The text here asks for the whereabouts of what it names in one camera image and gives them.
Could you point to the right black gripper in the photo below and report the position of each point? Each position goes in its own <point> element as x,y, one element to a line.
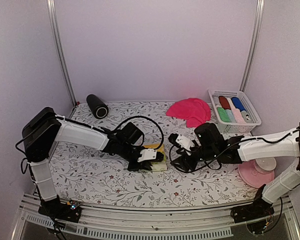
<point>185,162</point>

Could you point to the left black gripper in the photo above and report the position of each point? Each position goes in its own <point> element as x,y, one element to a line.
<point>147,164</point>

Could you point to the green yellow patterned towel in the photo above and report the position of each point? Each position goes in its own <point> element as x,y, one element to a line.
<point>158,165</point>

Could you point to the pink towel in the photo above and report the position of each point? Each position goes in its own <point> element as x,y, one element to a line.
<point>193,110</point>

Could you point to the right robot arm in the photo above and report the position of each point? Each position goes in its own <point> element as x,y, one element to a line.
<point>282,144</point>

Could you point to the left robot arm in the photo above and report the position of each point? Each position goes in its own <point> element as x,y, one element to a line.
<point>47,127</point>

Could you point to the green item in basket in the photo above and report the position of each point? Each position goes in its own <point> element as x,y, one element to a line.
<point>223,115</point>

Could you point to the light blue item in basket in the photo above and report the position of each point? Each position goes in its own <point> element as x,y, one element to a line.
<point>230,115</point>

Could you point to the floral tablecloth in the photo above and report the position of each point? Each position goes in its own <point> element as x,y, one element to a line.
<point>87,175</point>

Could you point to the pink plate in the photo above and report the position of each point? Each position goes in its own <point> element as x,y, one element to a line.
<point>252,177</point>

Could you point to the white plastic basket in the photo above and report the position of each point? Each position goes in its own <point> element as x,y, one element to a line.
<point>250,114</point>

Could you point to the pink item in basket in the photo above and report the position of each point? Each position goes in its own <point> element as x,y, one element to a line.
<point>238,116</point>

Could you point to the white item in basket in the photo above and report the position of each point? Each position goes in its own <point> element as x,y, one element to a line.
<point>216,101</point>

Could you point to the red item in basket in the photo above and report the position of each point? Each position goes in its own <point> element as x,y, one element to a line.
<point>224,102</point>

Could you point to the black cylindrical bottle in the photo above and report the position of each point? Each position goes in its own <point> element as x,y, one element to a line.
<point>98,108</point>

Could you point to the white bowl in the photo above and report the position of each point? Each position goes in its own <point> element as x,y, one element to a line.
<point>266,164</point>

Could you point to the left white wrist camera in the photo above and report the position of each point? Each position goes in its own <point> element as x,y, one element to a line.
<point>149,154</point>

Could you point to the front aluminium rail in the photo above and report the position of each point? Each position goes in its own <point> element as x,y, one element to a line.
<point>104,222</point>

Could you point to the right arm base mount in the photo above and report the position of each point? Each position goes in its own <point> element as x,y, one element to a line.
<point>251,211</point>

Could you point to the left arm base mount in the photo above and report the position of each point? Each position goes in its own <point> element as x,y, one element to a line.
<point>55,209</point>

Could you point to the right aluminium frame post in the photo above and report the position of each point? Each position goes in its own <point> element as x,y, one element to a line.
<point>253,44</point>

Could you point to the aluminium frame post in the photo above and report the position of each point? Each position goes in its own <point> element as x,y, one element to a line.
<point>253,44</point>
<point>51,7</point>

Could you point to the left aluminium frame post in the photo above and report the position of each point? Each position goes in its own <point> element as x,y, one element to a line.
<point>51,7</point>

